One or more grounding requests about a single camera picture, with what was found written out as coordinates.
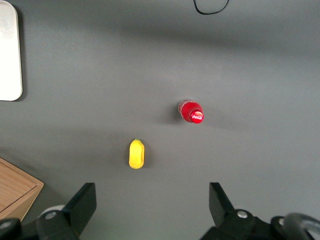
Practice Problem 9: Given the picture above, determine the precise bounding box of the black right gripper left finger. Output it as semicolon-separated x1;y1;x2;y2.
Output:
36;182;97;240

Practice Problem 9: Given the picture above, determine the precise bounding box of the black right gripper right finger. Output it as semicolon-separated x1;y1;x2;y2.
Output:
199;182;276;240

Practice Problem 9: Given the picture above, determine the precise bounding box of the beige plastic tray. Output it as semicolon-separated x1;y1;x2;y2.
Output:
0;0;23;102

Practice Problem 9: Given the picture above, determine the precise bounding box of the wooden drawer cabinet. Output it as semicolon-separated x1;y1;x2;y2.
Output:
0;156;45;222

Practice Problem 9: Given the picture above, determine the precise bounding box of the yellow toy lemon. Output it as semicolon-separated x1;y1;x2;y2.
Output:
128;138;147;170

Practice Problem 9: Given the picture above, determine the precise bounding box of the red cola bottle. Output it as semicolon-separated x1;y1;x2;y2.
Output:
177;98;205;125

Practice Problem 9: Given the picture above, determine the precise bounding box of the thin black table cable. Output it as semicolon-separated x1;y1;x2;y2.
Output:
192;0;230;15

